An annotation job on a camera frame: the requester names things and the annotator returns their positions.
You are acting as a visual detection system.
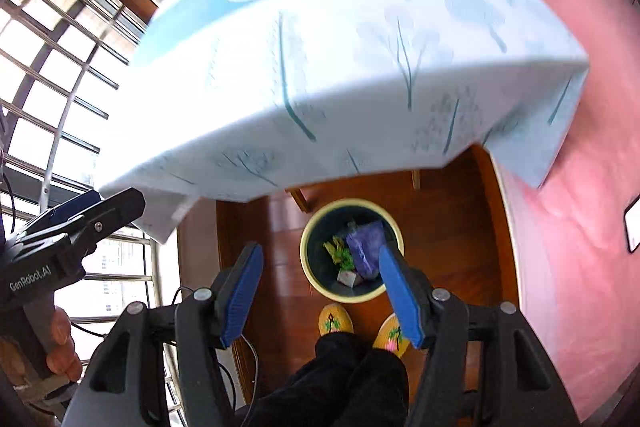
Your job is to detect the purple plastic bag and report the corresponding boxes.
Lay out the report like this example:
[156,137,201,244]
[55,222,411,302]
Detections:
[346,222,386,280]

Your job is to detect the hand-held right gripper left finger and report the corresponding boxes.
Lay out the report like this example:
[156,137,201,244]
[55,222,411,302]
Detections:
[62,242,265,427]

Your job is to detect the tree print tablecloth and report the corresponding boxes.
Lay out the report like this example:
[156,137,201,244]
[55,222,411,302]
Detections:
[95,0,591,245]

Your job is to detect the window with metal grille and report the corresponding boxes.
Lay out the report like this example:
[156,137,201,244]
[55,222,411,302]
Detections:
[0,0,166,408]

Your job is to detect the yellow embroidered slipper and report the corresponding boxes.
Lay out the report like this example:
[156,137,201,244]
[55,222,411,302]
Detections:
[318,303,354,337]
[372,313,412,353]

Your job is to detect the pink bed sheet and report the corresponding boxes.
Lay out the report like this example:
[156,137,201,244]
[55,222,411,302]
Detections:
[405,0,640,418]

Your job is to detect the green wrapper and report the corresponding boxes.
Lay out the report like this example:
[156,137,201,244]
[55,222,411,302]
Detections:
[324,239,357,273]

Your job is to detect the wooden table frame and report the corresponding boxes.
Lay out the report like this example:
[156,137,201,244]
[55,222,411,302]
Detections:
[286,169,422,214]

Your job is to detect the black trousers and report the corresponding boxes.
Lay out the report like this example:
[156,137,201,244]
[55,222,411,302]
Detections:
[245,332,411,427]

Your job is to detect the smartphone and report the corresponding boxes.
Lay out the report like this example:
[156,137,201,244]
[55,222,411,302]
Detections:
[622,197,640,254]

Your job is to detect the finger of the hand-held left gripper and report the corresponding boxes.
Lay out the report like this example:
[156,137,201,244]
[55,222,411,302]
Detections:
[30,189,101,233]
[65,187,146,253]

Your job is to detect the person's left hand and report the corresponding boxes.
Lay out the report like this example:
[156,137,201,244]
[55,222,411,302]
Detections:
[44,306,83,383]

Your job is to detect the small white lavender box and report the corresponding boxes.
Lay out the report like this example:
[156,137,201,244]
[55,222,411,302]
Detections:
[337,269,371,288]

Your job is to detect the blue wastebasket with cream rim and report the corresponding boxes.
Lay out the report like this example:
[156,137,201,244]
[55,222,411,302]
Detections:
[300,199,405,304]

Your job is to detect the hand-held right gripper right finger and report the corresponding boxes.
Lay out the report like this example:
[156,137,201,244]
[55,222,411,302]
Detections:
[378,245,581,427]

